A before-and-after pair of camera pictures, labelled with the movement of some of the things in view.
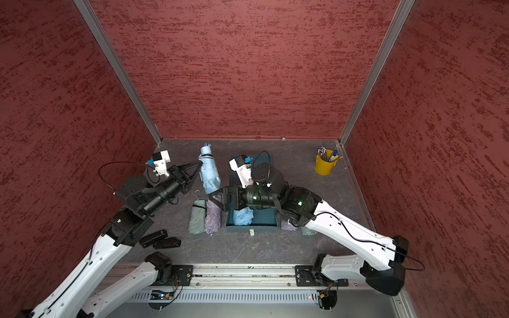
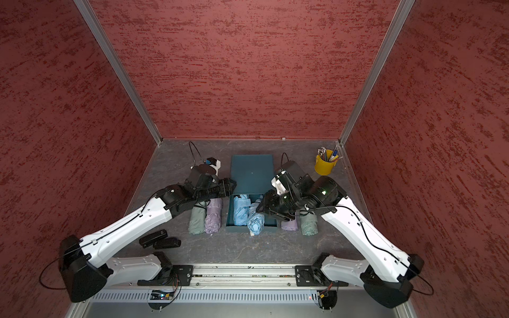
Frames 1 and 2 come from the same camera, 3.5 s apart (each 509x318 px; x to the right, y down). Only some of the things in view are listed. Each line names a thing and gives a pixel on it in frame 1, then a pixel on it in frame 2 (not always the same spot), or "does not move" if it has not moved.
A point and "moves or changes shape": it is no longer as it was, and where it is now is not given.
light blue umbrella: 244,216 does not move
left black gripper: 182,179 → 225,187
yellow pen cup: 323,167 does not move
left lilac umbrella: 213,217 does not move
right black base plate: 305,276 does not move
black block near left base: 149,239 does not move
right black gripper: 229,191 → 272,206
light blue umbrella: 208,170 moves or changes shape
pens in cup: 328,155 does not move
